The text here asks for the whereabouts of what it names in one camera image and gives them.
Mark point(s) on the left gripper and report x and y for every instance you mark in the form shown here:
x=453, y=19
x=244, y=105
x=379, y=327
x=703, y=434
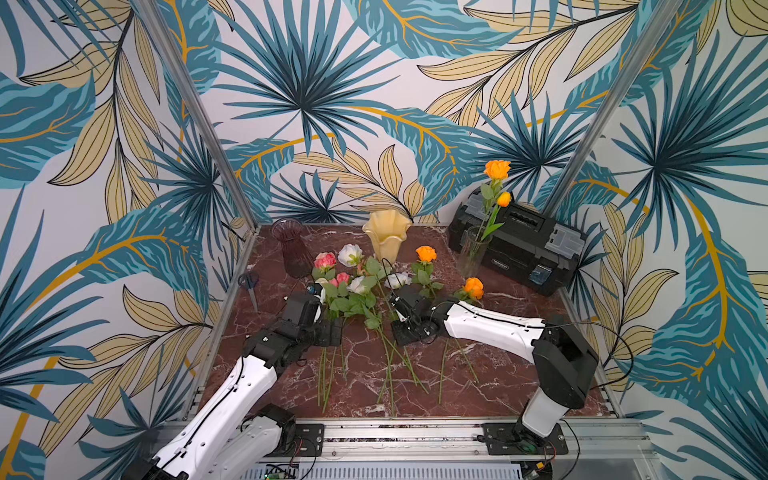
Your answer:
x=326, y=339

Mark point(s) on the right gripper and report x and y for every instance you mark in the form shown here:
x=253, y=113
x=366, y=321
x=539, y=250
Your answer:
x=411, y=330

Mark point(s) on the white rose top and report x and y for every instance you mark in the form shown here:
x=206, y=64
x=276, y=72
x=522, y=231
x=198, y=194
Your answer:
x=349, y=257

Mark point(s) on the white rose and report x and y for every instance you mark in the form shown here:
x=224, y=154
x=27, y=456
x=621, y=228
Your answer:
x=349, y=257
x=387, y=285
x=365, y=301

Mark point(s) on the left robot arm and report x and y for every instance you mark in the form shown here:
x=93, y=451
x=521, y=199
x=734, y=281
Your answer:
x=212, y=445

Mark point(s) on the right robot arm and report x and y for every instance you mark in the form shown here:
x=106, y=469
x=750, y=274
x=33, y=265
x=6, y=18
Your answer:
x=564, y=360

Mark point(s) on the white rose right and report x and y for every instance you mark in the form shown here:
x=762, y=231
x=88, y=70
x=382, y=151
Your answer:
x=387, y=285

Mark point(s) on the cream rose large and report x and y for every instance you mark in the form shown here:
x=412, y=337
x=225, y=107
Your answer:
x=322, y=364

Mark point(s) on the white rose centre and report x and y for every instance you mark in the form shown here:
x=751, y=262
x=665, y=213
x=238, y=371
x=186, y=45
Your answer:
x=365, y=301

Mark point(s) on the pink rose centre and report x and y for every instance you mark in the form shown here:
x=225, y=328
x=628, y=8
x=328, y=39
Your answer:
x=335, y=289

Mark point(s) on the pink rose left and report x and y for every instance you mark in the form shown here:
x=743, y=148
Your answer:
x=324, y=266

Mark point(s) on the dark purple ribbed vase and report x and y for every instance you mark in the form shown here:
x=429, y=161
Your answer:
x=297, y=260

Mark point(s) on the cream yellow fluted vase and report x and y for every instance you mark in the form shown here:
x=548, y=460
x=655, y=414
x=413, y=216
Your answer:
x=387, y=230

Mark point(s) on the clear glass vase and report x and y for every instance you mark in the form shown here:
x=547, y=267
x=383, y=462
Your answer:
x=473, y=246

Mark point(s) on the black plastic toolbox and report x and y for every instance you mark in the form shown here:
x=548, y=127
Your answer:
x=530, y=248

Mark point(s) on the scissors with blue handle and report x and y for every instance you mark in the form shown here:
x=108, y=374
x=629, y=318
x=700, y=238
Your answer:
x=248, y=282

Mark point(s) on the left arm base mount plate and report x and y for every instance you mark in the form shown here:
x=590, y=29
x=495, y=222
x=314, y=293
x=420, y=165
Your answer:
x=305, y=441

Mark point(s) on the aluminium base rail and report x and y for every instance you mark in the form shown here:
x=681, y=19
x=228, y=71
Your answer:
x=599, y=448

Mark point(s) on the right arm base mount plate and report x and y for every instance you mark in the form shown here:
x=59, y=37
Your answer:
x=514, y=439

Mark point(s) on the left aluminium frame post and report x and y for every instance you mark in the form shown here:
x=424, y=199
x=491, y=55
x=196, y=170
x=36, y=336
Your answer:
x=159, y=33

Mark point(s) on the aluminium frame post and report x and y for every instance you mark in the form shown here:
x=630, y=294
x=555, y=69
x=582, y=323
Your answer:
x=638, y=56
x=159, y=33

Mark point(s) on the right aluminium frame post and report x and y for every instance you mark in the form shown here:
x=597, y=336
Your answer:
x=638, y=56

